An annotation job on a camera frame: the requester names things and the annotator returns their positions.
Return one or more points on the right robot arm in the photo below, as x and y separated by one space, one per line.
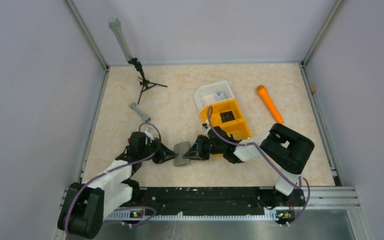
286 150

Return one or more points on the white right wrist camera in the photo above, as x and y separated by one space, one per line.
206 128

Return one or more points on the white plastic bin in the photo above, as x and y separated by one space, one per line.
204 95

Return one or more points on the black mini tripod with tube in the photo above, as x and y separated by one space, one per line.
115 25

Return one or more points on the grey leather card holder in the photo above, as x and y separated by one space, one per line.
180 149

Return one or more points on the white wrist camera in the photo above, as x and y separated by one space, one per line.
206 128
149 133

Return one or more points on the grey plastic bolt tool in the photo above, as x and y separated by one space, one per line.
143 116

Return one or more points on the yellow plastic bin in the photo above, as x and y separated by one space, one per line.
238 128

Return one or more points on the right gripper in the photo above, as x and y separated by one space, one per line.
197 152

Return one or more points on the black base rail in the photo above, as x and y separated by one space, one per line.
214 201

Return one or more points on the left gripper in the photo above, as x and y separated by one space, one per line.
162 151

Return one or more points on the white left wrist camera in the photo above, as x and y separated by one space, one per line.
149 133

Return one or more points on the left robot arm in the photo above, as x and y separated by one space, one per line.
86 205

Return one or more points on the black card in yellow bin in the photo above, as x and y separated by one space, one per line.
227 116

